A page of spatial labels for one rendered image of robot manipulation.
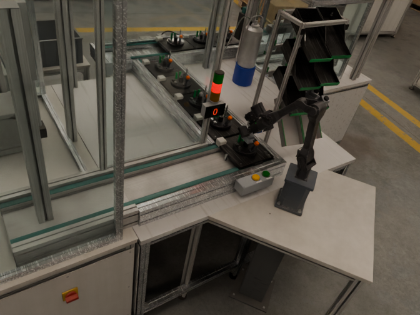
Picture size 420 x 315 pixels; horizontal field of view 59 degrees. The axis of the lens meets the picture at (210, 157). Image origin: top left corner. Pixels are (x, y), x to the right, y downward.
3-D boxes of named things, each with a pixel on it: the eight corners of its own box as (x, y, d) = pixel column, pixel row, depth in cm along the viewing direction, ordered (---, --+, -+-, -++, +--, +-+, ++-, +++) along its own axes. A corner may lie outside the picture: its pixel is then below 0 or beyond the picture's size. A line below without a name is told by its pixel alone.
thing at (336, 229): (370, 285, 170) (372, 282, 169) (190, 212, 186) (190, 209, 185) (373, 190, 223) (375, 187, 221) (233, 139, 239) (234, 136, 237)
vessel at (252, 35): (258, 67, 285) (271, 18, 261) (244, 69, 278) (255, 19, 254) (247, 59, 293) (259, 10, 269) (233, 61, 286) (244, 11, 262)
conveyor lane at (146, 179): (269, 170, 217) (273, 157, 211) (134, 217, 175) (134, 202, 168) (240, 142, 234) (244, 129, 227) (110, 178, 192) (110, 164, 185)
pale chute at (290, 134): (300, 144, 220) (304, 143, 216) (281, 147, 215) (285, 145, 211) (292, 97, 221) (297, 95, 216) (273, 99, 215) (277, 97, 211)
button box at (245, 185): (272, 185, 202) (275, 176, 198) (241, 196, 191) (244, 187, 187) (264, 176, 206) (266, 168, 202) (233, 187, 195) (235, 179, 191)
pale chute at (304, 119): (317, 139, 227) (322, 137, 223) (299, 141, 222) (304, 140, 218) (310, 93, 228) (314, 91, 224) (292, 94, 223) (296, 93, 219)
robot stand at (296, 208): (300, 217, 192) (314, 189, 180) (274, 206, 195) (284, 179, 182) (305, 199, 203) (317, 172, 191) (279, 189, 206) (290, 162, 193)
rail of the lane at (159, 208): (281, 174, 216) (287, 160, 209) (139, 226, 171) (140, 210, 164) (275, 169, 219) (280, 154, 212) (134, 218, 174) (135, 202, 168)
